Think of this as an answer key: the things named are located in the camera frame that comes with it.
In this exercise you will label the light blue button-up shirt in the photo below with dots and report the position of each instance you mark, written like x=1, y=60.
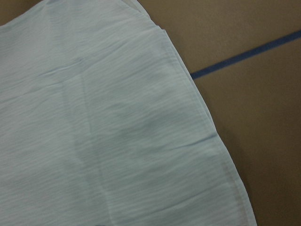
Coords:
x=102, y=125

